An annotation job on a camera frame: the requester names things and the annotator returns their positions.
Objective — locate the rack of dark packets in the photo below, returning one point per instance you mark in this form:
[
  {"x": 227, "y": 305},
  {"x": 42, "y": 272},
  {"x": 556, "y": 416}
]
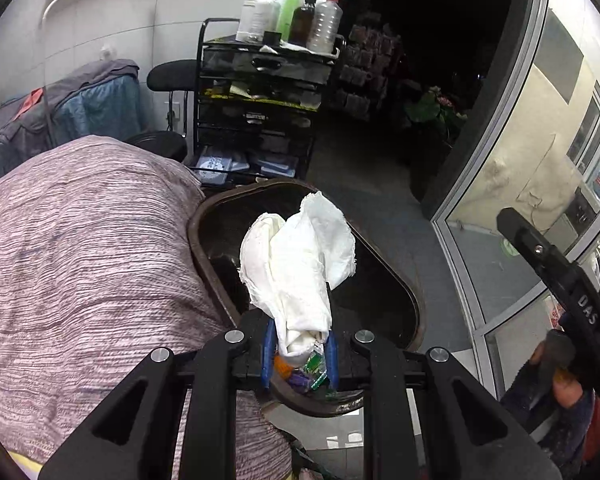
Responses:
[{"x": 370, "y": 70}]

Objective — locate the black round stool seat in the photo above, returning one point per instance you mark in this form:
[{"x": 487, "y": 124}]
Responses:
[{"x": 157, "y": 145}]

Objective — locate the blue printed packet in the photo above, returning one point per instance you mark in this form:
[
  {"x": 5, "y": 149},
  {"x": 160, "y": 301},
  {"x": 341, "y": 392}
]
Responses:
[
  {"x": 222, "y": 165},
  {"x": 277, "y": 162}
]

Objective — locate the white jar bottle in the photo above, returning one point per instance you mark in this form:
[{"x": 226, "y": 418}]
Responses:
[{"x": 247, "y": 17}]

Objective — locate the brown bottle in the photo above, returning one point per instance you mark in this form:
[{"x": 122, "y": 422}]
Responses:
[{"x": 302, "y": 22}]

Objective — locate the small clear container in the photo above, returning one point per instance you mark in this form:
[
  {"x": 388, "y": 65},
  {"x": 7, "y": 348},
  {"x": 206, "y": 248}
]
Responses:
[{"x": 107, "y": 53}]

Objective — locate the black storage cart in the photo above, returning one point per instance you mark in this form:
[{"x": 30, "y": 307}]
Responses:
[{"x": 260, "y": 110}]

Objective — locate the purple striped blanket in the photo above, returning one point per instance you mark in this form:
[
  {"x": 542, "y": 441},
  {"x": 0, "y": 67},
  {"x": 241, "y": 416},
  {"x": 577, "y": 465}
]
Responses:
[{"x": 80, "y": 260}]

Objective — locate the dark trash bin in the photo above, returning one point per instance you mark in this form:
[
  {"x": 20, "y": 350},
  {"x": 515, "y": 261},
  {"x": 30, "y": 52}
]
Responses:
[{"x": 220, "y": 230}]

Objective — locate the white tissue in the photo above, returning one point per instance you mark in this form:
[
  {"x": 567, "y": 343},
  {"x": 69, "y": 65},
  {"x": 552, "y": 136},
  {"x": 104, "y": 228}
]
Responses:
[{"x": 295, "y": 270}]

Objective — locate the potted plant pink flowers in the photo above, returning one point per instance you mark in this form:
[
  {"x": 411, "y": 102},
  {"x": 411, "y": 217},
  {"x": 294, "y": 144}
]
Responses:
[{"x": 435, "y": 112}]

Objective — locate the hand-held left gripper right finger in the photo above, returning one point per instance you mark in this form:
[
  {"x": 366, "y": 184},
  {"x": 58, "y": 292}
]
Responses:
[{"x": 331, "y": 360}]

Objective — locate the red cloth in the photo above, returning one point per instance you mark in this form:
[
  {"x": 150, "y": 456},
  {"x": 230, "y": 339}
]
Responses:
[{"x": 29, "y": 104}]

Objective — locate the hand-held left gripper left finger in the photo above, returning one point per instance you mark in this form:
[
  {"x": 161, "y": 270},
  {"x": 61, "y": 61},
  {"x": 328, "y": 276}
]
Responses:
[{"x": 268, "y": 355}]

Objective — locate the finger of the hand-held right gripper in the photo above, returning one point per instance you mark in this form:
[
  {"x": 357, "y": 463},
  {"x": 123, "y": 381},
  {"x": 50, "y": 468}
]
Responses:
[{"x": 580, "y": 300}]

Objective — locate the person's right forearm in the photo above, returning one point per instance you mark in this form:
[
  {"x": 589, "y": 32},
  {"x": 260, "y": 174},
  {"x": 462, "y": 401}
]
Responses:
[{"x": 540, "y": 420}]

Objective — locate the massage bed with grey cover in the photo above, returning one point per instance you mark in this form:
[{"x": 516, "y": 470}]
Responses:
[{"x": 80, "y": 105}]

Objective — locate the person's right hand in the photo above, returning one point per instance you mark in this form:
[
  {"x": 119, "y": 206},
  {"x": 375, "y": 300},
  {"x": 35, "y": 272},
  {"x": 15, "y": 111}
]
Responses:
[{"x": 567, "y": 392}]

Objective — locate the aluminium framed glass door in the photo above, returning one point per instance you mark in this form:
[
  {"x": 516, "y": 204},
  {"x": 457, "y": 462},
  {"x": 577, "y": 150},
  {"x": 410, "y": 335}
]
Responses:
[{"x": 530, "y": 135}]

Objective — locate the clear bottle red cap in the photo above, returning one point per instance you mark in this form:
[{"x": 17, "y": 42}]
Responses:
[{"x": 324, "y": 27}]

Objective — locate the wall socket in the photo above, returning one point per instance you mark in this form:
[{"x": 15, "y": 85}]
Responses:
[{"x": 172, "y": 112}]

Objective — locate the black stool with backrest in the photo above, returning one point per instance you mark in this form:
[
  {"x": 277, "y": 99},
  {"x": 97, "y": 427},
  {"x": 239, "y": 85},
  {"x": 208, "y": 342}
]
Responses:
[{"x": 172, "y": 75}]

